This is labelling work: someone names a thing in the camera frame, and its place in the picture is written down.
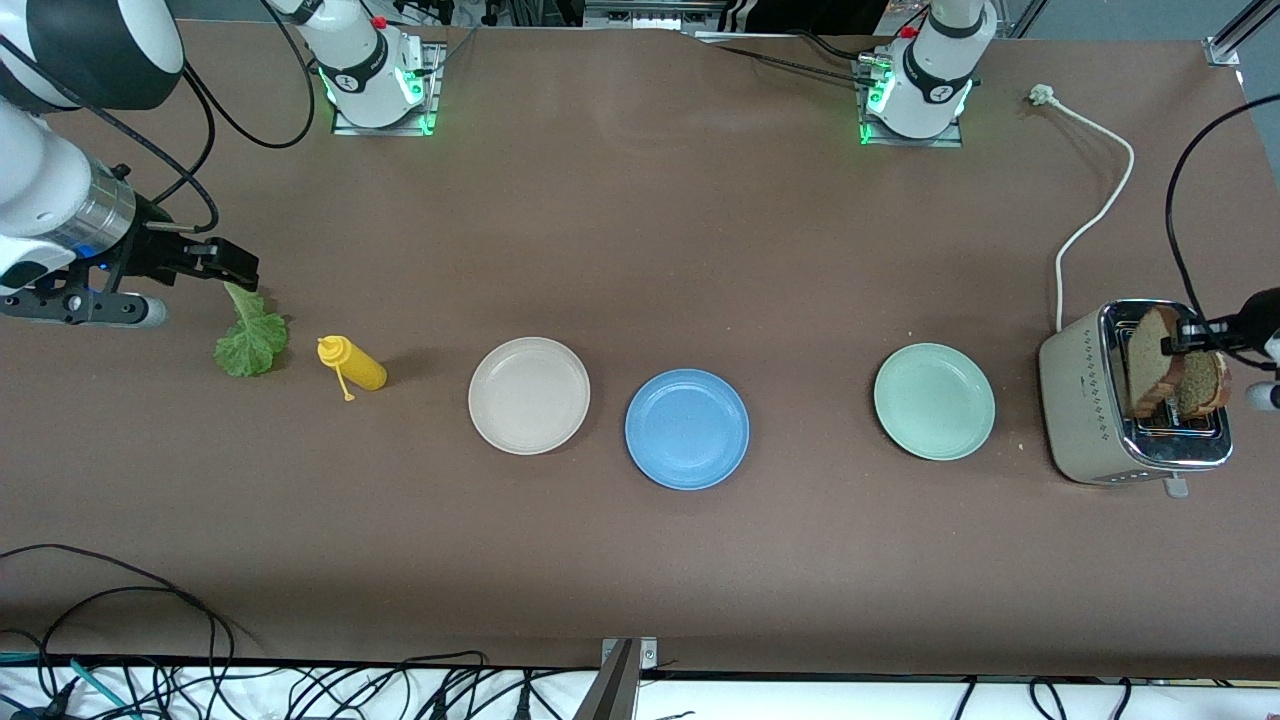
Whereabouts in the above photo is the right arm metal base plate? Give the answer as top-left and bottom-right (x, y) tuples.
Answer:
(330, 40), (447, 137)

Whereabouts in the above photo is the yellow squeeze sauce bottle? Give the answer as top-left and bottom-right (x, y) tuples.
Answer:
(317, 335), (389, 403)

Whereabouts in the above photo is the pale green round plate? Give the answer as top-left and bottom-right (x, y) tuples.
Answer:
(873, 343), (997, 463)

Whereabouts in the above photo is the thin black cable loop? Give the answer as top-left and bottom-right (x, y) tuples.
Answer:
(0, 544), (238, 693)
(38, 585), (222, 703)

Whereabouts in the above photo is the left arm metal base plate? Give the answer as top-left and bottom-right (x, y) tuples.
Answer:
(855, 55), (967, 149)

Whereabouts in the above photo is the aluminium frame profile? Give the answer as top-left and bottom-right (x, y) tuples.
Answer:
(1204, 0), (1280, 67)

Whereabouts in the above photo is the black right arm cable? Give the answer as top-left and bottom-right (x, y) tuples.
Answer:
(0, 0), (318, 237)

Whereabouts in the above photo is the teal cable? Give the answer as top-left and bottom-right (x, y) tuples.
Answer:
(0, 652), (137, 720)

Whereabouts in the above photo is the green lettuce leaf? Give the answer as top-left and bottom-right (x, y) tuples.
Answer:
(213, 282), (290, 379)

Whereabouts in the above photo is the beige chrome toaster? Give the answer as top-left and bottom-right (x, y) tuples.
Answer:
(1038, 298), (1237, 499)

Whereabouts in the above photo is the black base cable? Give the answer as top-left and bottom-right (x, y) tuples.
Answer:
(700, 30), (883, 91)

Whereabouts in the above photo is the brown bread slice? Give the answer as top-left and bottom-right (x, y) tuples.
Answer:
(1172, 348), (1234, 419)
(1127, 304), (1185, 420)

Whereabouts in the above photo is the white toaster power cable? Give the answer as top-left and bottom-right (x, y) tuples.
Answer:
(1029, 84), (1137, 334)

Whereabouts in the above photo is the beige round plate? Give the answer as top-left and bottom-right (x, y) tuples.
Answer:
(468, 337), (592, 457)

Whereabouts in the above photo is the blue round plate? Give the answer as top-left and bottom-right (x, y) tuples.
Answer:
(625, 369), (751, 492)

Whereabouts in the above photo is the metal frame beam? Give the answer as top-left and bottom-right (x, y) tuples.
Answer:
(583, 0), (732, 32)

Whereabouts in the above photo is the metal table edge bracket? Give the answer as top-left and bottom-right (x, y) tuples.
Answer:
(575, 637), (660, 720)

